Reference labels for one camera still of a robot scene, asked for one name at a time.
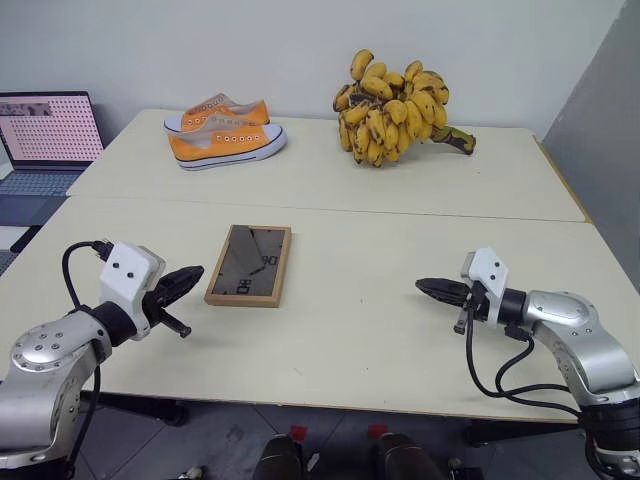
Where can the wooden framed picture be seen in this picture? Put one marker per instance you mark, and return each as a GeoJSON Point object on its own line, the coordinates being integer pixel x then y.
{"type": "Point", "coordinates": [240, 272]}

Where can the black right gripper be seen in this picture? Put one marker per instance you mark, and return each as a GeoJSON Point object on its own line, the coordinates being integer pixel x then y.
{"type": "Point", "coordinates": [477, 302]}

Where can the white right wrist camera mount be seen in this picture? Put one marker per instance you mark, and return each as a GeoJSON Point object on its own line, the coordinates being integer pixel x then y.
{"type": "Point", "coordinates": [492, 280]}

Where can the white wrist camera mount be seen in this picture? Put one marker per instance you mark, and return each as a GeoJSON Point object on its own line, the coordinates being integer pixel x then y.
{"type": "Point", "coordinates": [125, 280]}
{"type": "Point", "coordinates": [492, 280]}

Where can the bunch of yellow bananas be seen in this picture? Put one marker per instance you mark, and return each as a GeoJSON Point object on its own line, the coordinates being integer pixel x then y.
{"type": "Point", "coordinates": [395, 115]}

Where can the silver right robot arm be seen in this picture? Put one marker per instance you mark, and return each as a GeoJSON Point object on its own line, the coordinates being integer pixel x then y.
{"type": "Point", "coordinates": [575, 320]}

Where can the orange canvas sneaker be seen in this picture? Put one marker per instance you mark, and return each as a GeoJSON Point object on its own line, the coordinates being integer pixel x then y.
{"type": "Point", "coordinates": [225, 149]}
{"type": "Point", "coordinates": [240, 114]}

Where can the dark rounded shape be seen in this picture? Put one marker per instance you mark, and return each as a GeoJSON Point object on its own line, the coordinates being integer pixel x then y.
{"type": "Point", "coordinates": [280, 457]}
{"type": "Point", "coordinates": [405, 460]}

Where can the open laptop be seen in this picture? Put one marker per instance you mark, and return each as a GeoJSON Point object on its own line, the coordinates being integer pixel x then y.
{"type": "Point", "coordinates": [45, 130]}

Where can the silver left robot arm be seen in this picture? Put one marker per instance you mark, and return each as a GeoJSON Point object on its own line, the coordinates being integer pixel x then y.
{"type": "Point", "coordinates": [45, 350]}

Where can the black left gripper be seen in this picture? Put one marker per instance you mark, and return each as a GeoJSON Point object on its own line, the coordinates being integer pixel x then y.
{"type": "Point", "coordinates": [156, 302]}

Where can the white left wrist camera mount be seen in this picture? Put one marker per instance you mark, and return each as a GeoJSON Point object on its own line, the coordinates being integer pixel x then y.
{"type": "Point", "coordinates": [125, 280]}

